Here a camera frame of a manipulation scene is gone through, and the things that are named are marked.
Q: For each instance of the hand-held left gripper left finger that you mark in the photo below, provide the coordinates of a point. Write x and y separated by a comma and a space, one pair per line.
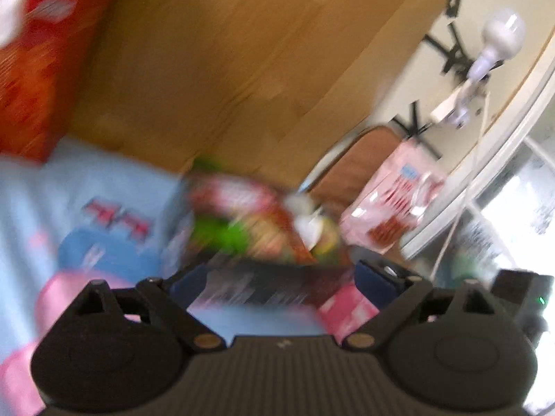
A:
188, 286

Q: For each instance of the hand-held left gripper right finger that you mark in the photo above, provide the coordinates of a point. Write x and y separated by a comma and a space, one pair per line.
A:
370, 279

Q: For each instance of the bright green snack packet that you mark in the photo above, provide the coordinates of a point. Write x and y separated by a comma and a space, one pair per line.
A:
217, 236

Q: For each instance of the black cardboard box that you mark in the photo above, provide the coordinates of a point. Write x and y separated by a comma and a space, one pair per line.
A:
269, 284

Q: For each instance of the red spicy snack packet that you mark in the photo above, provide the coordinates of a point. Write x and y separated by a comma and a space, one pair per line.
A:
256, 212

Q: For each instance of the large pink snack bag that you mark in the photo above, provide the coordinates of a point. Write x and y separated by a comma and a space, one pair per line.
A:
390, 199

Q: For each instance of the cartoon pig bed sheet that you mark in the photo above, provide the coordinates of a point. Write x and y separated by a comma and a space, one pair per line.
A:
108, 173

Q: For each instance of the wooden headboard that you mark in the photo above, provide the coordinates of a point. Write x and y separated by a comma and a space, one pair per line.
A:
238, 52

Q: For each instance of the red gift bag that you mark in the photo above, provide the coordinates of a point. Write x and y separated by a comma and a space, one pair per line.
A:
34, 73

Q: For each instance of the white light bulb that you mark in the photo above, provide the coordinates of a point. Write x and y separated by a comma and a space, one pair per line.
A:
503, 32

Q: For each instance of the white window frame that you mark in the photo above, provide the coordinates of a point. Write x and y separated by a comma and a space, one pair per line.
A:
498, 147

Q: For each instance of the black wall tape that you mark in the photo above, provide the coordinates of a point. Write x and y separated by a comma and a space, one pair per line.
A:
455, 47

